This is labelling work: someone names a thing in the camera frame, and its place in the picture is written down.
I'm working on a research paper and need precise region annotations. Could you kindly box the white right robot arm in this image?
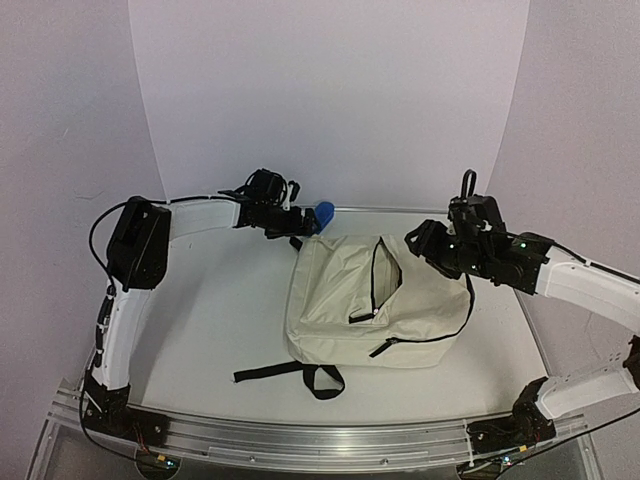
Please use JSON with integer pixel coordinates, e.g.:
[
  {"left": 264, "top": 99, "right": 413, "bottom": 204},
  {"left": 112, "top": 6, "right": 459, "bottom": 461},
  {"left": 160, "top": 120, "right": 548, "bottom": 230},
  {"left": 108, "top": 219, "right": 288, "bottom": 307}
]
[{"left": 405, "top": 220, "right": 639, "bottom": 420}]

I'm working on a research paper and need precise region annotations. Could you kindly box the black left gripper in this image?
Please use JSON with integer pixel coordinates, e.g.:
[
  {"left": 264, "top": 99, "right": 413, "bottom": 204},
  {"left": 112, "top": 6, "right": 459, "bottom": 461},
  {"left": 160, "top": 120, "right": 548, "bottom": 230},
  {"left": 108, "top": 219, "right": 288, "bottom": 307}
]
[{"left": 258, "top": 201, "right": 320, "bottom": 238}]

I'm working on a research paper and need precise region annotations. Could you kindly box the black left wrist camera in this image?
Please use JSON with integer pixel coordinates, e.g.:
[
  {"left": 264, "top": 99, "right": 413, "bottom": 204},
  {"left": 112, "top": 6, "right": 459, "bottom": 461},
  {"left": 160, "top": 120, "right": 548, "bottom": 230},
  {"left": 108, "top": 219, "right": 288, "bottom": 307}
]
[{"left": 244, "top": 168, "right": 300, "bottom": 206}]

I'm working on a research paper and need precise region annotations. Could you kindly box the blue pencil case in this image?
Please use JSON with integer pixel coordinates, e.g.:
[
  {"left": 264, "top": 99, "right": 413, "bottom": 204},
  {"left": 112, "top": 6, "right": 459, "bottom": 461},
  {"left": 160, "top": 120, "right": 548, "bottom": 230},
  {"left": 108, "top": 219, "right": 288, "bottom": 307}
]
[{"left": 314, "top": 201, "right": 335, "bottom": 234}]

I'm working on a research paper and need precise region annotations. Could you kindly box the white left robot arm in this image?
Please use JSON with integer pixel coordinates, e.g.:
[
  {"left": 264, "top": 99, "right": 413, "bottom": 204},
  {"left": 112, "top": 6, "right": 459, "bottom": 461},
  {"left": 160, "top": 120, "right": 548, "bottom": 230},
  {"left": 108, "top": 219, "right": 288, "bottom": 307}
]
[{"left": 84, "top": 195, "right": 326, "bottom": 435}]

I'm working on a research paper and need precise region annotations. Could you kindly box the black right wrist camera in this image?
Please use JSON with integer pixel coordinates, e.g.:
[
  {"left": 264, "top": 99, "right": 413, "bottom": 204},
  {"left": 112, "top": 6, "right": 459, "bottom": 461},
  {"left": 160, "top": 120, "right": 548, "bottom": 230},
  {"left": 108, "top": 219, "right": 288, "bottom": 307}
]
[{"left": 448, "top": 169, "right": 506, "bottom": 239}]

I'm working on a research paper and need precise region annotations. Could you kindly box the aluminium front rail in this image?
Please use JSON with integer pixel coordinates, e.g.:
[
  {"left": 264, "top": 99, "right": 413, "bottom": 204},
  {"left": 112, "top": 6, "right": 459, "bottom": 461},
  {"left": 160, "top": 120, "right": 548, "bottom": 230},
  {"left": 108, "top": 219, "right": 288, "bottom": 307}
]
[{"left": 79, "top": 402, "right": 601, "bottom": 474}]

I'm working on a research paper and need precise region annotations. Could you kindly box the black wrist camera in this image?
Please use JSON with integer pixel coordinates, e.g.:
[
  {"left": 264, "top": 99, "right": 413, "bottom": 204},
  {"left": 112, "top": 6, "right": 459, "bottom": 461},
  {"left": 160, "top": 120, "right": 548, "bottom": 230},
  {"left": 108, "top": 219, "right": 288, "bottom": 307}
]
[
  {"left": 244, "top": 168, "right": 300, "bottom": 206},
  {"left": 448, "top": 169, "right": 506, "bottom": 239}
]

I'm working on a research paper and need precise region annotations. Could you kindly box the cream white backpack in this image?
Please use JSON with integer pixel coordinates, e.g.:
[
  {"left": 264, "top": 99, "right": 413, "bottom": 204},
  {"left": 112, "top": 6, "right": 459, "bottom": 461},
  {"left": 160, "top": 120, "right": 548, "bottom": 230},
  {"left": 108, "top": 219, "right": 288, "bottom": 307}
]
[{"left": 233, "top": 235, "right": 476, "bottom": 401}]

